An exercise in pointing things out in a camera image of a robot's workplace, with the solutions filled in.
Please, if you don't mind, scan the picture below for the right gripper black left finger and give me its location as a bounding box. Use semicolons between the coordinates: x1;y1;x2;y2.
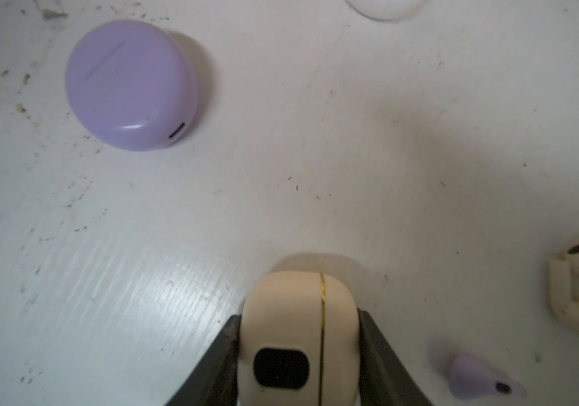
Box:
165;315;241;406

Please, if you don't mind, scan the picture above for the purple round earbud case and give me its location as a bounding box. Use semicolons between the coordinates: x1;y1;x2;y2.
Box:
64;20;200;152

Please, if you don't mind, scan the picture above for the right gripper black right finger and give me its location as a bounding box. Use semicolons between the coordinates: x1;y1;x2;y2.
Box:
358;310;432;406

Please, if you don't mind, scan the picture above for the white round earbud case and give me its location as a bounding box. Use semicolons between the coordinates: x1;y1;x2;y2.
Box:
346;0;427;22

